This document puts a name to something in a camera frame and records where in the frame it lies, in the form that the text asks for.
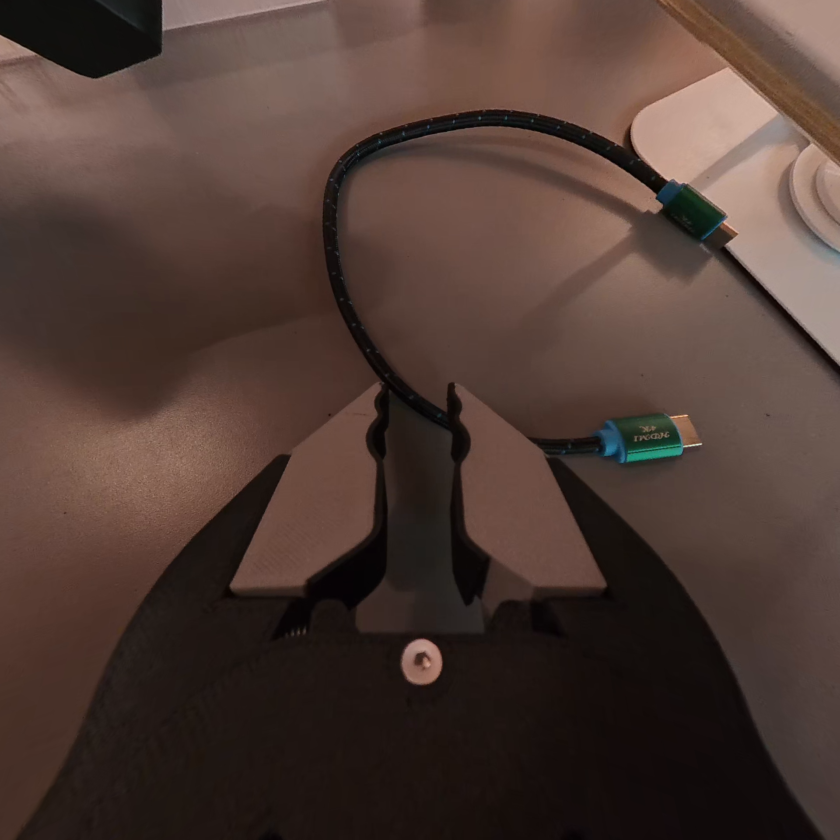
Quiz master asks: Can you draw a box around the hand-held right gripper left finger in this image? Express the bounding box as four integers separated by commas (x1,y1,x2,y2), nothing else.
228,382,389,608

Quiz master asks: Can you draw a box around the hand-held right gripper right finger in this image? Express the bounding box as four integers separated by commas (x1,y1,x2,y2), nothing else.
446,382,608,606

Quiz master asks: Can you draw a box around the black braided hdmi cable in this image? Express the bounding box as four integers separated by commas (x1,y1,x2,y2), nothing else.
322,110,729,466

